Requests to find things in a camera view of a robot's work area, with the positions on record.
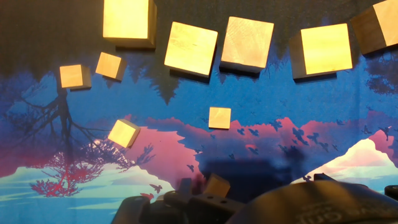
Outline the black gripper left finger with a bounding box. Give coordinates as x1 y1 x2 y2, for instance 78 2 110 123
111 177 247 224

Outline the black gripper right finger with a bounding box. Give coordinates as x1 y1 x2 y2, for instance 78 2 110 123
313 172 398 202

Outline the small wooden cube block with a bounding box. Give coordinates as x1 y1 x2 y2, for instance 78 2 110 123
58 63 93 91
95 51 127 82
203 173 231 198
208 106 232 130
107 118 141 149

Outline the large wooden cube block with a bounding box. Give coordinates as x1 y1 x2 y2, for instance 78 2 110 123
350 0 398 55
289 22 354 80
102 0 158 49
219 16 275 74
164 21 219 78

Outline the printed landscape cloth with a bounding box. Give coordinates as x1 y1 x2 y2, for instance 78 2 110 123
0 0 398 224

